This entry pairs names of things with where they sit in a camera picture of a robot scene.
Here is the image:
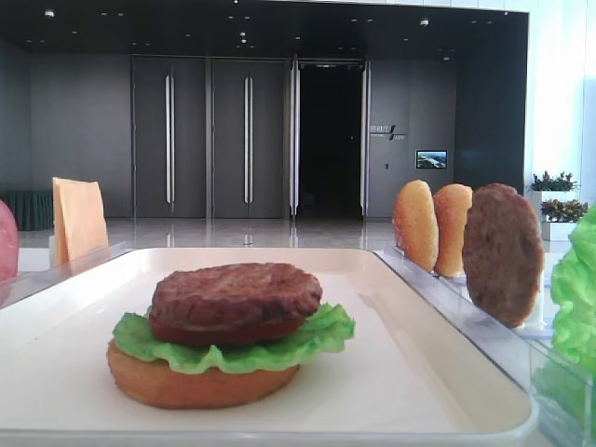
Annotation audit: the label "brown meat patty on burger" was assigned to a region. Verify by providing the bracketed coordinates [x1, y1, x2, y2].
[150, 263, 322, 332]

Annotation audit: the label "bottom bun slice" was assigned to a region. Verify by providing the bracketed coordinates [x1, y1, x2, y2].
[107, 341, 300, 410]

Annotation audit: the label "clear right food rack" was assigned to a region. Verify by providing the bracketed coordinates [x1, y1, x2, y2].
[376, 246, 595, 446]

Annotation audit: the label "green lettuce in rack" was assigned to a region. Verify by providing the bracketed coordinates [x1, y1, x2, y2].
[535, 209, 595, 431]

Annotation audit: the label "grey double door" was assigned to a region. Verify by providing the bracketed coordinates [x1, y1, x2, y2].
[131, 57, 290, 219]

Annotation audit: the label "red tomato slice on burger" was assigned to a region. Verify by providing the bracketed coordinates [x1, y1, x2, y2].
[149, 315, 306, 347]

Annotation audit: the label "clear food rack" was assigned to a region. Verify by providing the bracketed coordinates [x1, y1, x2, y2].
[376, 246, 595, 446]
[1, 242, 129, 309]

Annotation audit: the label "green lettuce leaf on burger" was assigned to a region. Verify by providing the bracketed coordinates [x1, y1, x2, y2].
[113, 304, 355, 374]

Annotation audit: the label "bread slice in rack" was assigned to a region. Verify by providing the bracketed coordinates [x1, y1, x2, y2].
[393, 180, 439, 272]
[433, 183, 472, 278]

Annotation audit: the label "potted plants in white planters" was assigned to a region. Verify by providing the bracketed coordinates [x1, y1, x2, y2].
[530, 170, 589, 241]

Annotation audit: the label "near bread slice in rack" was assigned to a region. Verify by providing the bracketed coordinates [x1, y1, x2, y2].
[433, 183, 472, 278]

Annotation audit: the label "brown meat patty in rack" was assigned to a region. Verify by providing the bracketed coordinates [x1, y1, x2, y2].
[462, 183, 544, 328]

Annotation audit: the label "far bread slice in rack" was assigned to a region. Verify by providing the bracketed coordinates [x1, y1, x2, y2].
[393, 180, 439, 272]

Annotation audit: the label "orange cheese slice front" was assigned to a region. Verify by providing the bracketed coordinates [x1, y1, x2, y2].
[61, 179, 109, 262]

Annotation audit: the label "clear left food rack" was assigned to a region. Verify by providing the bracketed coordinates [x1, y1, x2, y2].
[1, 242, 129, 309]

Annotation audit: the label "red tomato slice in rack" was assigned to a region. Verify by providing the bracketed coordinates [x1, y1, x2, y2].
[0, 201, 20, 281]

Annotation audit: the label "small wall screen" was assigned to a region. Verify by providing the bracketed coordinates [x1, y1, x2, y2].
[415, 150, 447, 169]

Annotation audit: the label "orange cheese slice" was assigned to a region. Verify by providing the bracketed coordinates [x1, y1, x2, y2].
[52, 177, 69, 265]
[61, 179, 109, 262]

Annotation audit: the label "orange cheese slice rear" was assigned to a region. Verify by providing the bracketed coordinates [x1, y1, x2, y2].
[52, 177, 69, 265]

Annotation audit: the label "green draped table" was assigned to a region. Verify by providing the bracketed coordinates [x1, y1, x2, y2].
[1, 189, 54, 231]

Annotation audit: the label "white rectangular tray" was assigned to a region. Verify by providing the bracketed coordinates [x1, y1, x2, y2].
[1, 248, 538, 446]

